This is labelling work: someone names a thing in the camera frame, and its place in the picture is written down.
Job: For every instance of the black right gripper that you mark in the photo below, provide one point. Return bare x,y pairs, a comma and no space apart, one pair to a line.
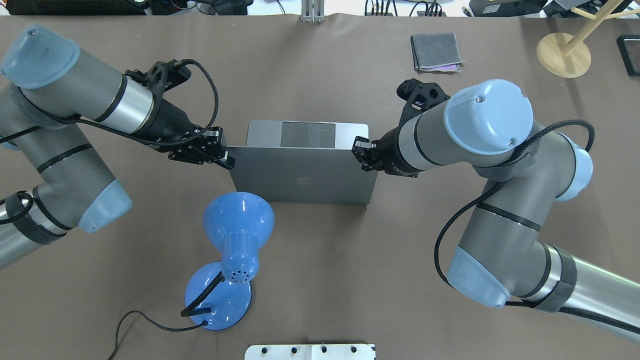
390,148

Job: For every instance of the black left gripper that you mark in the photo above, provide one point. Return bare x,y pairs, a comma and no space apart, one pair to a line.
170,120

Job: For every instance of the grey laptop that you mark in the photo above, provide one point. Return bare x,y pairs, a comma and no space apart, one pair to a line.
302,162

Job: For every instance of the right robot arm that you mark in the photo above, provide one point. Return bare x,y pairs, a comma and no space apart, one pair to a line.
489,250

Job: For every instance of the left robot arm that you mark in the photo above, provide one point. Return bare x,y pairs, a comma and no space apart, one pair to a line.
54,86

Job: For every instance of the folded grey cloth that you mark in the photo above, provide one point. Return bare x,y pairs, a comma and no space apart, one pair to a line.
436,52

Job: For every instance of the blue desk lamp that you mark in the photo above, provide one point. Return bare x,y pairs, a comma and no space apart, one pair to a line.
219,294

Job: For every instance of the wooden cup stand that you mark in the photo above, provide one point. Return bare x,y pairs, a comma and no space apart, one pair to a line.
566,55

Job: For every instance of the black tray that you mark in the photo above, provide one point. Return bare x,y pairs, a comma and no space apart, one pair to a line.
629,48

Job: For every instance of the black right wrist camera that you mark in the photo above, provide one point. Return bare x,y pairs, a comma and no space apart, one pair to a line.
420,97

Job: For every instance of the aluminium frame post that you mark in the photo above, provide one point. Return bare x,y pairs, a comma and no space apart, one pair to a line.
313,11

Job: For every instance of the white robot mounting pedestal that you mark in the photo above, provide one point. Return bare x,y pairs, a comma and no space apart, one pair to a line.
331,351

